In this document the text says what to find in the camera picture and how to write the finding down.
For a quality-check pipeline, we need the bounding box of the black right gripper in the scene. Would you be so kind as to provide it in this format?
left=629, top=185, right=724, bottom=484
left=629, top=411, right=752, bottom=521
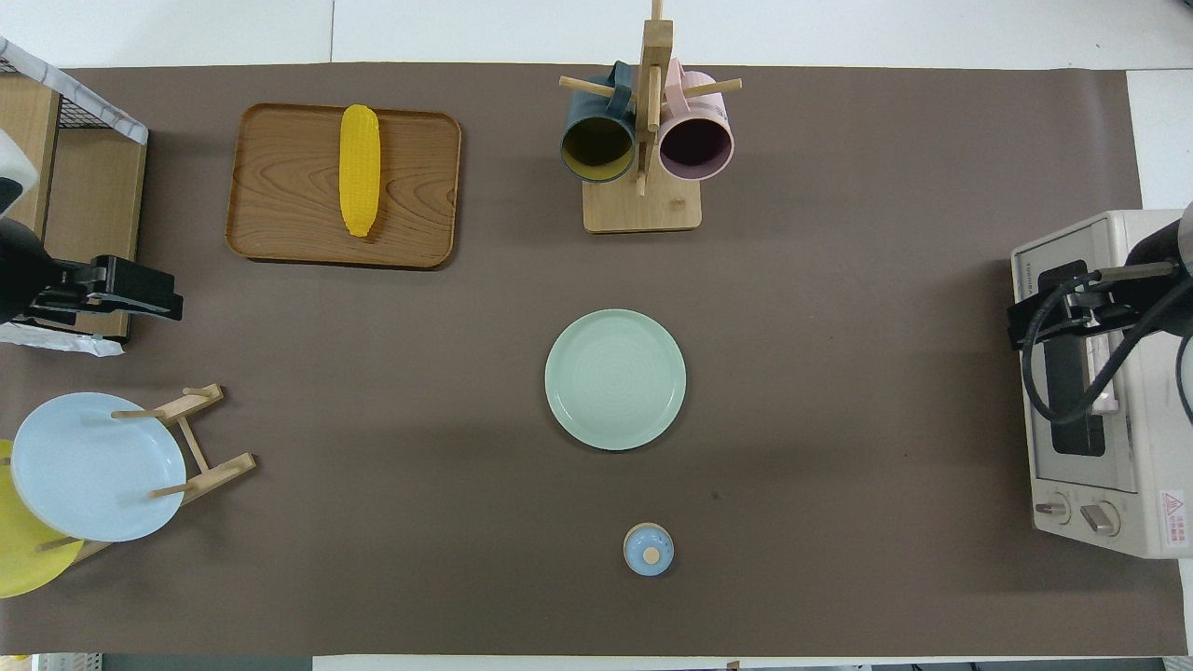
left=1007, top=219, right=1193, bottom=352

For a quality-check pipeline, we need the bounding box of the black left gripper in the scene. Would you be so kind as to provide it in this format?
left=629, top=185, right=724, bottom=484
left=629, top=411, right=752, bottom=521
left=0, top=219, right=185, bottom=324

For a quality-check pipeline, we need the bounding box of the yellow corn cob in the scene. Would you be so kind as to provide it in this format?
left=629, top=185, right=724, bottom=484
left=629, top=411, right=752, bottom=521
left=339, top=104, right=382, bottom=239

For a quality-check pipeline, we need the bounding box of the pale green plate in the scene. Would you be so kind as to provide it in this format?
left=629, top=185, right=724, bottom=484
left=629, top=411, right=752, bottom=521
left=544, top=308, right=688, bottom=452

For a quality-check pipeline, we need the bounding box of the white toaster oven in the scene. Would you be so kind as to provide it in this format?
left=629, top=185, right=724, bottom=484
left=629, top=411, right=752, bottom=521
left=1011, top=209, right=1193, bottom=560

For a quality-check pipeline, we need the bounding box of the wooden serving tray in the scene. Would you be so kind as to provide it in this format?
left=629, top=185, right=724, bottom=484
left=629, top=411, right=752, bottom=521
left=226, top=103, right=463, bottom=271

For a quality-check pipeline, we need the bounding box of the light blue plate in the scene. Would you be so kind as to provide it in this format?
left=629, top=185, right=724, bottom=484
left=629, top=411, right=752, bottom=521
left=10, top=392, right=187, bottom=543

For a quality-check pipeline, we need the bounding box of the wooden plate rack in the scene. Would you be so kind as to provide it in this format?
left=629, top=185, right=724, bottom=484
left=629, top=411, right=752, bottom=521
left=37, top=383, right=258, bottom=565

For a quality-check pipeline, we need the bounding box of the brown table mat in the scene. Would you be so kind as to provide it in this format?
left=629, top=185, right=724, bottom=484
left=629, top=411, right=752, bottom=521
left=0, top=63, right=1189, bottom=658

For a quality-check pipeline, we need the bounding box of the yellow plate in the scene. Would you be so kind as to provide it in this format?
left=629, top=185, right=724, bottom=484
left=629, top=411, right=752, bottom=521
left=0, top=438, right=85, bottom=599

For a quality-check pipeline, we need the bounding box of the pink mug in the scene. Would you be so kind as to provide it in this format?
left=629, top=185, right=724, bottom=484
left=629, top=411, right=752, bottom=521
left=658, top=58, right=736, bottom=183

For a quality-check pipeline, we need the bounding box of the wooden mug tree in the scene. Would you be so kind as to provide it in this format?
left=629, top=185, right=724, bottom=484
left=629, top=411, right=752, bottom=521
left=559, top=0, right=744, bottom=234

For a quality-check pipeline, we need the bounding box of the dark blue mug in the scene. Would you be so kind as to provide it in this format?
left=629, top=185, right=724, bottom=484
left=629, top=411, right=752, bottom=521
left=560, top=62, right=638, bottom=185

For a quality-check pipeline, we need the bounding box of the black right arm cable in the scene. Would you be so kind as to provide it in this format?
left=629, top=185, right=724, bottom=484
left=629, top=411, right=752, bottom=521
left=1021, top=270, right=1193, bottom=427

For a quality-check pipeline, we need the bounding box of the wire basket with wooden shelves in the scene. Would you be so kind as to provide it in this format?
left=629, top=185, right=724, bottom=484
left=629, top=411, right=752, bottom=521
left=0, top=35, right=150, bottom=359

